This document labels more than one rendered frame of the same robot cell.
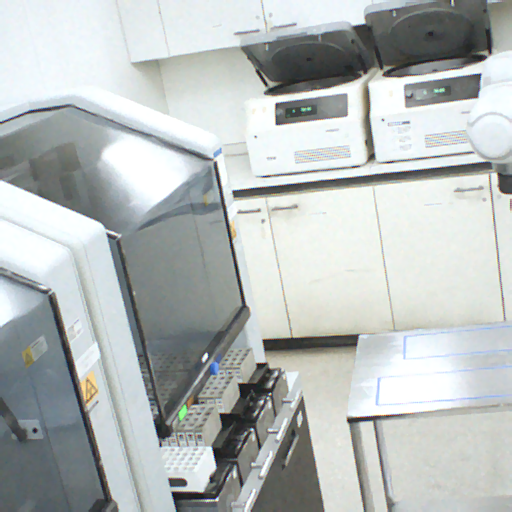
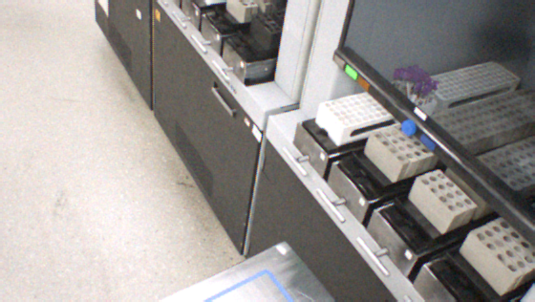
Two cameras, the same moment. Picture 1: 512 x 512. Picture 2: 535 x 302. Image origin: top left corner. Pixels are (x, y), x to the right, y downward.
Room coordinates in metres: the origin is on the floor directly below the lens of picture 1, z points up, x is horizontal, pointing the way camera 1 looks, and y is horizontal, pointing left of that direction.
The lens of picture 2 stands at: (2.14, -0.70, 1.60)
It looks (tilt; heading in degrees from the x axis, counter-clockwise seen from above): 41 degrees down; 125
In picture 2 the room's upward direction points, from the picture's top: 10 degrees clockwise
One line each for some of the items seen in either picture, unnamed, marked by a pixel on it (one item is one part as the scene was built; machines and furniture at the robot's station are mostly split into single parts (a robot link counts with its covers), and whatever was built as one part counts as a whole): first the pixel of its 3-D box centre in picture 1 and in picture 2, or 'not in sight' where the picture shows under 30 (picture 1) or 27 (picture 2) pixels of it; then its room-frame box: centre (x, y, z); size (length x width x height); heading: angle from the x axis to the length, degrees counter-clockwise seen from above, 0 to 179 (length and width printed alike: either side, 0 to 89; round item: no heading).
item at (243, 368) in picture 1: (245, 367); (489, 262); (2.12, 0.10, 0.85); 0.12 x 0.02 x 0.06; 160
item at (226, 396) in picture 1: (227, 395); (433, 204); (1.97, 0.15, 0.85); 0.12 x 0.02 x 0.06; 160
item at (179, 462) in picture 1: (146, 471); (376, 113); (1.72, 0.34, 0.83); 0.30 x 0.10 x 0.06; 71
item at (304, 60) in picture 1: (312, 93); not in sight; (4.21, -0.39, 1.22); 0.62 x 0.56 x 0.64; 159
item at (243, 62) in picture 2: not in sight; (326, 42); (1.38, 0.60, 0.78); 0.73 x 0.14 x 0.09; 71
